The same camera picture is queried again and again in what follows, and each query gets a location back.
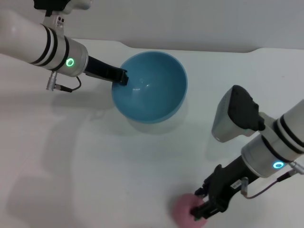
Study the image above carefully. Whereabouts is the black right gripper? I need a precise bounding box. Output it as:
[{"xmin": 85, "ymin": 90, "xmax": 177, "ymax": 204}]
[{"xmin": 190, "ymin": 155, "xmax": 256, "ymax": 218}]

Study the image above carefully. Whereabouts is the blue bowl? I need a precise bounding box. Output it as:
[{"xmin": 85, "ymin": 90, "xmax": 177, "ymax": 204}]
[{"xmin": 111, "ymin": 51, "xmax": 189, "ymax": 124}]

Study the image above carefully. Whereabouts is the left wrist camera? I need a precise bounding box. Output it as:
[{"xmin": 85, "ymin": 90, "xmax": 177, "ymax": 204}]
[{"xmin": 33, "ymin": 0, "xmax": 93, "ymax": 18}]

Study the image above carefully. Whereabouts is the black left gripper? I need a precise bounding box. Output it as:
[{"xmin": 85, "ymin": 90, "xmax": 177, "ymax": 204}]
[{"xmin": 85, "ymin": 56, "xmax": 130, "ymax": 86}]

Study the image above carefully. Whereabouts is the pink toy peach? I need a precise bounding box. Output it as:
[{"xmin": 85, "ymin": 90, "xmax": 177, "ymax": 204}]
[{"xmin": 172, "ymin": 193, "xmax": 209, "ymax": 228}]

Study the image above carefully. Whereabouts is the left arm connector cable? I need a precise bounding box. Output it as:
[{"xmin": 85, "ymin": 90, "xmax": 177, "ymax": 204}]
[{"xmin": 46, "ymin": 70, "xmax": 82, "ymax": 93}]

